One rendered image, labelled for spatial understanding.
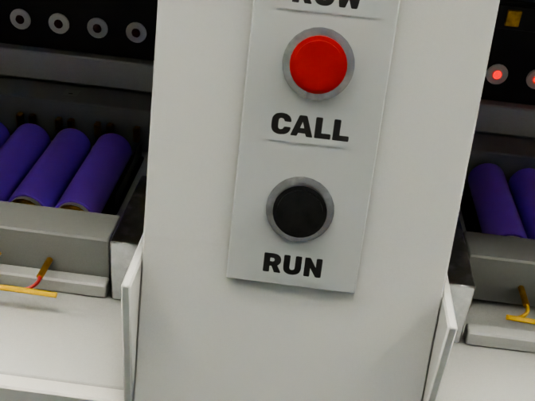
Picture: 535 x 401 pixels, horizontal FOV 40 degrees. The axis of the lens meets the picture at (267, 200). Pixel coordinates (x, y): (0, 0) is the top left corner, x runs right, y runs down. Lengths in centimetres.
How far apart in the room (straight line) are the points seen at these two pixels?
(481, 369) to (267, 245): 11
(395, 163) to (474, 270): 10
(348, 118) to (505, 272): 12
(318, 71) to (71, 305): 14
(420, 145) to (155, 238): 8
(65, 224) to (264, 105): 11
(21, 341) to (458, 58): 18
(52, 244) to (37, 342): 4
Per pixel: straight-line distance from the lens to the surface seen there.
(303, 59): 21
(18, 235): 30
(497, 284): 31
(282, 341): 24
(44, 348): 28
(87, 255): 29
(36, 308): 29
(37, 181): 33
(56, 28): 41
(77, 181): 33
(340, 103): 21
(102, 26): 40
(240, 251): 22
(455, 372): 28
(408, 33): 21
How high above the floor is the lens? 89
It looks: 17 degrees down
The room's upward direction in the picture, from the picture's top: 6 degrees clockwise
